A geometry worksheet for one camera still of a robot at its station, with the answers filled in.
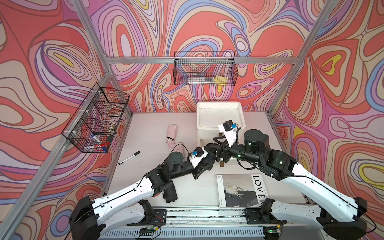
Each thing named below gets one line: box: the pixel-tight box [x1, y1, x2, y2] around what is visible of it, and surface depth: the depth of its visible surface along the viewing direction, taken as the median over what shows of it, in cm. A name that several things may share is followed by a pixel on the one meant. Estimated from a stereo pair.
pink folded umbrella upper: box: [166, 124, 179, 150], surface depth 106 cm
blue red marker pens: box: [91, 134, 111, 152], surface depth 68 cm
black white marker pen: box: [118, 151, 141, 165], surface depth 97 cm
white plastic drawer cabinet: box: [196, 101, 246, 147], surface depth 89 cm
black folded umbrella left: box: [162, 180, 178, 203], surface depth 81 cm
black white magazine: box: [216, 173, 269, 208], surface depth 80 cm
